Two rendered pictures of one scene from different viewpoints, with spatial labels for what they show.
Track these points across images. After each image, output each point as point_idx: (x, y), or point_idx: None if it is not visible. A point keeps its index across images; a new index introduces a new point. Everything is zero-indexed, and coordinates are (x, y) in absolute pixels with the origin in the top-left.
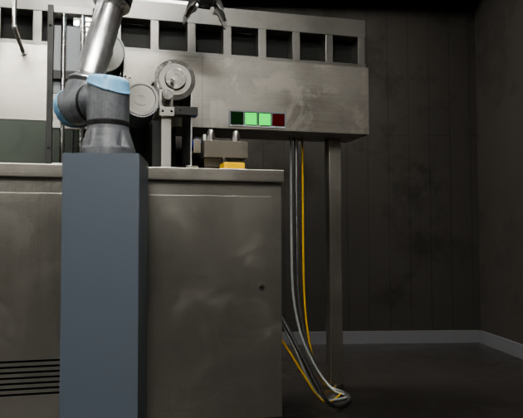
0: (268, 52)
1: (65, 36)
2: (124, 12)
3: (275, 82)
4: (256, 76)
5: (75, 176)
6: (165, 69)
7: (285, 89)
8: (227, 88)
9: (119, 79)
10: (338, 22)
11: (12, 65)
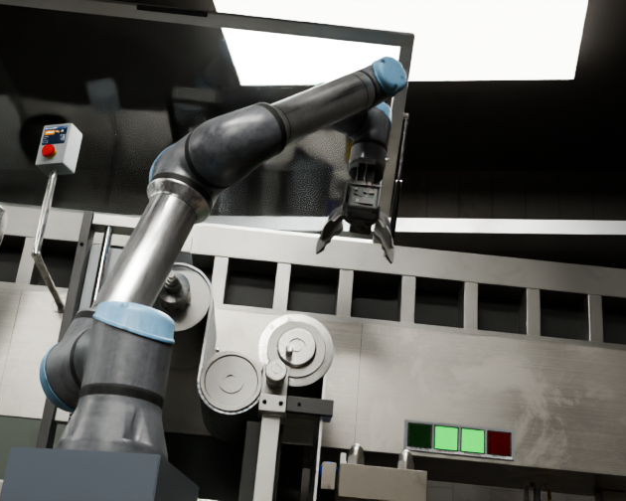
0: (483, 324)
1: (104, 262)
2: (197, 213)
3: (493, 374)
4: (459, 363)
5: (25, 496)
6: (280, 330)
7: (512, 387)
8: (404, 381)
9: (150, 311)
10: (611, 274)
11: (40, 327)
